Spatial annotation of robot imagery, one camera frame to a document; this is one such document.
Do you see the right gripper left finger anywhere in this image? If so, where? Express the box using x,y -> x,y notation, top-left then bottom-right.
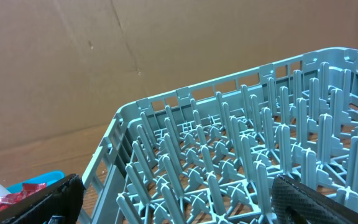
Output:
0,174 -> 85,224

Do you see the grey dishwasher rack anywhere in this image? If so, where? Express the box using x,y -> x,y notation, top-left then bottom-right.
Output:
78,47 -> 358,223

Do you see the teal serving tray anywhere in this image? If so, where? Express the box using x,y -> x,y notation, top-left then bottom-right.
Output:
6,170 -> 65,194

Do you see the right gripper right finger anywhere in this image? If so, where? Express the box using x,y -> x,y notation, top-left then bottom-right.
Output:
272,175 -> 358,224

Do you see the red snack wrapper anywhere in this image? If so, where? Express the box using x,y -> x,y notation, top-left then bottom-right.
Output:
0,183 -> 47,211

